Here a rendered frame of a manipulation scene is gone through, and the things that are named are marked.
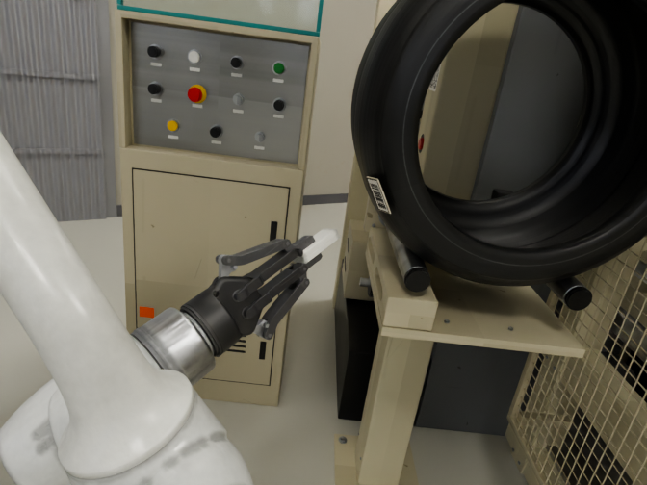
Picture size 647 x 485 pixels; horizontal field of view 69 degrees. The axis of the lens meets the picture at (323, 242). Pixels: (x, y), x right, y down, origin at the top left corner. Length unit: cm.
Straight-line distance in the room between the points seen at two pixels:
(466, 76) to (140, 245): 108
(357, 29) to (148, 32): 272
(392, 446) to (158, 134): 117
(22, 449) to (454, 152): 95
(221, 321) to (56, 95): 286
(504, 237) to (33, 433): 88
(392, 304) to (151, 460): 54
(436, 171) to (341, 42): 292
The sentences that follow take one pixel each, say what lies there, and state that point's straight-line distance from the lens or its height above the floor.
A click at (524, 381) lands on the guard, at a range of 150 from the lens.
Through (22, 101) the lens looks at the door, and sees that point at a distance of 333.
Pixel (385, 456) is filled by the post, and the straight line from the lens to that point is 157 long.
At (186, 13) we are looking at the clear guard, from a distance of 146.
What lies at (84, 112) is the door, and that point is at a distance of 335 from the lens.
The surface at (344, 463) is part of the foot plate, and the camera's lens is 169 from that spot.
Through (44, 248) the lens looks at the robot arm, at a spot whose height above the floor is 109.
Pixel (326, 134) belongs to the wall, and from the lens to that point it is 401.
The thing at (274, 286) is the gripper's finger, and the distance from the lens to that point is 61.
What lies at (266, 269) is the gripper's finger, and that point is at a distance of 61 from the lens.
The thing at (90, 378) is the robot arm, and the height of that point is 101.
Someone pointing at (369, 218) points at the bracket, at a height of 88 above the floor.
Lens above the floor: 123
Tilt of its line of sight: 22 degrees down
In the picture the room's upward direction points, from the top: 8 degrees clockwise
